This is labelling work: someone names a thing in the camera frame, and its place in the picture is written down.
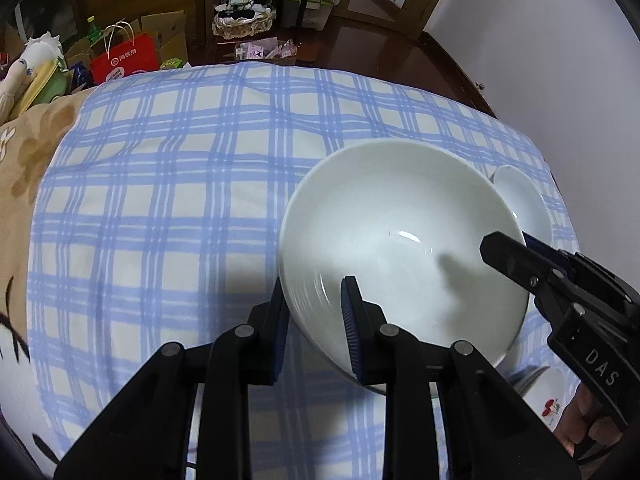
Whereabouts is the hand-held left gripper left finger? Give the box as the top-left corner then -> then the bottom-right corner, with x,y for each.
52,277 -> 292,480

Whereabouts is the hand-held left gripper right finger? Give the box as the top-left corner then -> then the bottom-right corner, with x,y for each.
340,275 -> 583,480

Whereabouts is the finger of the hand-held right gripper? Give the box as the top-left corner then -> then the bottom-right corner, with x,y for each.
479,231 -> 556,293
522,232 -> 578,268

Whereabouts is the bowl with red seal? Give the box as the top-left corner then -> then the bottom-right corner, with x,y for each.
491,165 -> 552,248

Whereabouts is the white bowl with red cherries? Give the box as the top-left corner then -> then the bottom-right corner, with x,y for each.
512,366 -> 573,432

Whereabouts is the plain white bowl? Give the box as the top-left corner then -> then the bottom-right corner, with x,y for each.
277,140 -> 532,386

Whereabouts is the person's right hand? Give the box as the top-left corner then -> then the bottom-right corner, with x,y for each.
555,387 -> 625,466

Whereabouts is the blue plaid cloth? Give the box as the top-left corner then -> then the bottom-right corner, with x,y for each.
27,60 -> 573,480

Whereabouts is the pink plastic packet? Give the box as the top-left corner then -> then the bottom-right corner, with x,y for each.
235,40 -> 299,64

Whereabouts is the wicker basket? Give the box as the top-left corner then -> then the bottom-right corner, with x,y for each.
212,2 -> 278,39

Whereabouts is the red paper bag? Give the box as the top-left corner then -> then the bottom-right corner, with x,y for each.
90,22 -> 161,85

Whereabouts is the plastic storage box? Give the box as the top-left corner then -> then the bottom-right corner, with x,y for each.
277,0 -> 346,31

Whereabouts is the cardboard box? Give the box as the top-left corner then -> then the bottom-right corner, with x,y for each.
140,10 -> 189,68
65,37 -> 108,70

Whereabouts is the brown floral bedsheet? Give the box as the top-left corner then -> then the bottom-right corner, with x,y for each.
0,87 -> 96,461

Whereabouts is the yellow green soft item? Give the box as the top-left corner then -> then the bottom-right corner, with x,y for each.
17,60 -> 69,111

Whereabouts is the white plush toy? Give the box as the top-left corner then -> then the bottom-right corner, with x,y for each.
0,31 -> 65,121

